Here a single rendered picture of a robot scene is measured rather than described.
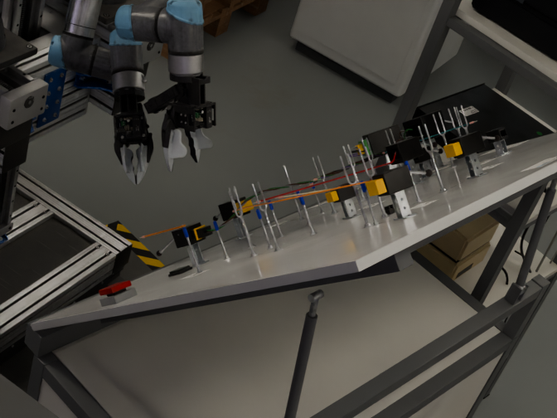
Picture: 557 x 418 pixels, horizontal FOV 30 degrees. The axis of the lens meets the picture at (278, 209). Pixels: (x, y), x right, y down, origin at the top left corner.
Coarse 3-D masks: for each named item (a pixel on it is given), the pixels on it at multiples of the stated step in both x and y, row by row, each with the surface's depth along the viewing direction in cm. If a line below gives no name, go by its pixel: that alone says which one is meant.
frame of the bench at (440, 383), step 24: (432, 264) 300; (456, 288) 294; (504, 336) 283; (48, 360) 233; (480, 360) 273; (504, 360) 291; (48, 384) 233; (72, 384) 230; (432, 384) 261; (456, 384) 269; (72, 408) 228; (96, 408) 226; (408, 408) 252
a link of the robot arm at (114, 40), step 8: (112, 32) 242; (112, 40) 242; (120, 40) 240; (128, 40) 240; (112, 48) 241; (120, 48) 240; (128, 48) 240; (136, 48) 241; (112, 56) 241; (120, 56) 240; (128, 56) 240; (136, 56) 240; (112, 64) 241; (120, 64) 239; (128, 64) 239; (136, 64) 240; (112, 72) 241
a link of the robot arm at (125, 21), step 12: (156, 0) 222; (120, 12) 219; (132, 12) 218; (144, 12) 217; (156, 12) 216; (120, 24) 219; (132, 24) 218; (144, 24) 216; (156, 24) 215; (120, 36) 221; (132, 36) 219; (144, 36) 218; (156, 36) 217
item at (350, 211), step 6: (342, 186) 221; (360, 186) 224; (342, 192) 220; (348, 192) 221; (354, 192) 222; (342, 198) 220; (348, 198) 221; (342, 204) 223; (348, 204) 222; (348, 210) 222; (354, 210) 222; (348, 216) 223; (354, 216) 220
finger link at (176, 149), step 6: (174, 132) 222; (180, 132) 221; (174, 138) 222; (180, 138) 221; (174, 144) 222; (180, 144) 221; (168, 150) 222; (174, 150) 222; (180, 150) 221; (186, 150) 220; (168, 156) 223; (174, 156) 222; (180, 156) 221; (168, 162) 223; (168, 168) 224
